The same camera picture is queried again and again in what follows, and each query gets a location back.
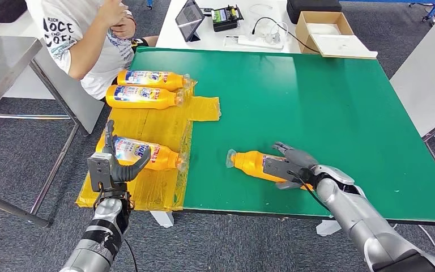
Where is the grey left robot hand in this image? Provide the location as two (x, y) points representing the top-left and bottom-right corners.
(104, 120), (152, 184)

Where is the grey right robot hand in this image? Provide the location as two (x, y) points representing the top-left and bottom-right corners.
(271, 141), (320, 190)

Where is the orange detergent bottle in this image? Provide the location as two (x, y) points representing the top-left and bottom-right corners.
(117, 70), (191, 92)
(96, 135), (188, 173)
(105, 84), (186, 111)
(225, 148), (315, 192)

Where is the yellow plastic sheet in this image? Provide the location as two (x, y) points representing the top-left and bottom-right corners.
(75, 79), (222, 212)

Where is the white table foot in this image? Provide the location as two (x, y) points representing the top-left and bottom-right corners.
(150, 211), (175, 229)
(316, 220), (342, 237)

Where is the open cardboard box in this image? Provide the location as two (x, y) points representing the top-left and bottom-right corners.
(295, 11), (379, 60)

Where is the white power strip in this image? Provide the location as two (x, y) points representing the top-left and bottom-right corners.
(224, 34), (285, 50)

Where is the person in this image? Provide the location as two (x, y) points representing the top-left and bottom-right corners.
(25, 0), (159, 101)

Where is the black hard case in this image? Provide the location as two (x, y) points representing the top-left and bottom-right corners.
(286, 0), (343, 24)

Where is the black label printer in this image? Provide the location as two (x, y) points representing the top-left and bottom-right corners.
(211, 4), (245, 33)

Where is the stainless steel table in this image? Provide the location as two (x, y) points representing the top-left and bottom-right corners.
(0, 35), (81, 229)

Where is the black tablet on stand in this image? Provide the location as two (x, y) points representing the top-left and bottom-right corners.
(175, 0), (206, 43)

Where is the black bag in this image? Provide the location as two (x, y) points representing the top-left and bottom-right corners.
(0, 0), (28, 28)

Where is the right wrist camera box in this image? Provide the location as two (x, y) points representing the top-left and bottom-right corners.
(262, 156), (310, 184)

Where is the black power cable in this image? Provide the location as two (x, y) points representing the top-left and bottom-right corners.
(251, 16), (320, 54)

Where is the white charger cable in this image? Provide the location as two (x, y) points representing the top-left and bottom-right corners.
(247, 3), (289, 43)

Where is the white floor cable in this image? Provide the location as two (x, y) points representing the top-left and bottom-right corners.
(391, 224), (435, 257)

